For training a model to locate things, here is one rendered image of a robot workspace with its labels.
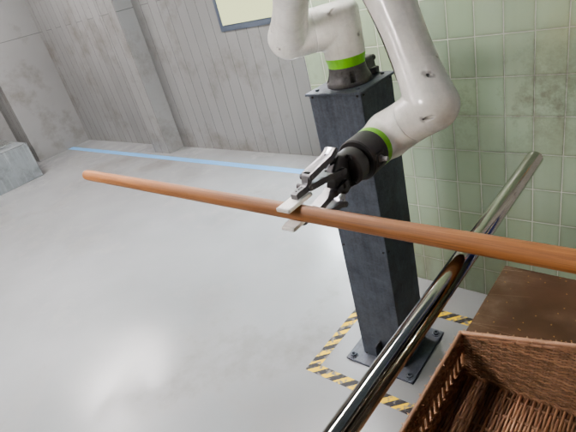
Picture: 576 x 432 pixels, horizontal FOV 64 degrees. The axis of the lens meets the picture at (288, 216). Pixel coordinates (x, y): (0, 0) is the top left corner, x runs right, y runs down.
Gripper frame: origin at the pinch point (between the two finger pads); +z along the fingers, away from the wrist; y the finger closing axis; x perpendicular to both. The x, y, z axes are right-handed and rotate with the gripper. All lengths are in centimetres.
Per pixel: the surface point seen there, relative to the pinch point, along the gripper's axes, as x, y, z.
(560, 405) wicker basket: -39, 59, -26
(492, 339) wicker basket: -25, 45, -26
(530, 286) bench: -22, 62, -66
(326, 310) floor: 78, 120, -81
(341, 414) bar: -29.3, 1.8, 30.5
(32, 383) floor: 193, 120, 31
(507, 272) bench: -14, 62, -71
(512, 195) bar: -31.3, 2.5, -17.9
